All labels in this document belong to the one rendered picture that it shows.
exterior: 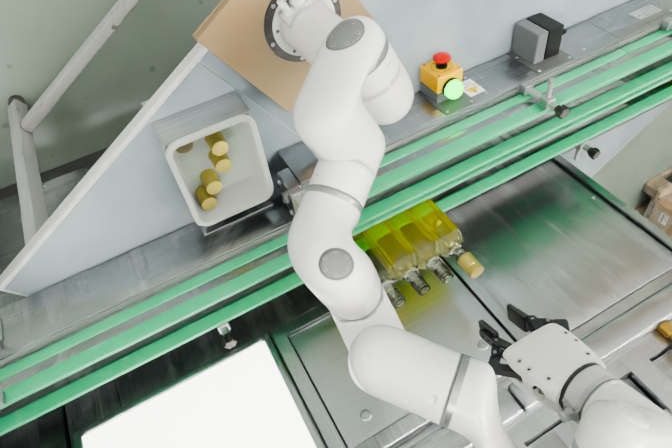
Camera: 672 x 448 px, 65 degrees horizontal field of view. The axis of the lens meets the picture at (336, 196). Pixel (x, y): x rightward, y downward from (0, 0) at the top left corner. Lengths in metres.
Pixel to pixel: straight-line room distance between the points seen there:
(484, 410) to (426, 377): 0.07
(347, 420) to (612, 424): 0.59
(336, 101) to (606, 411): 0.45
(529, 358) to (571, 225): 0.71
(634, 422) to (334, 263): 0.35
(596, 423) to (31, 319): 1.00
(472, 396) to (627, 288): 0.80
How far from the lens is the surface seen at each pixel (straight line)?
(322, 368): 1.15
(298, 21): 0.95
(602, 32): 1.56
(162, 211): 1.18
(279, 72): 1.05
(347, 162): 0.71
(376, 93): 0.76
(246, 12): 0.98
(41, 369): 1.17
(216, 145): 1.03
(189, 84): 1.03
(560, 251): 1.39
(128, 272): 1.18
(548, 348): 0.80
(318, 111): 0.67
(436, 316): 1.20
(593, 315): 1.30
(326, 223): 0.67
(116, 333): 1.13
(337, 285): 0.63
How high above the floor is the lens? 1.63
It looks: 40 degrees down
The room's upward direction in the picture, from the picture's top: 142 degrees clockwise
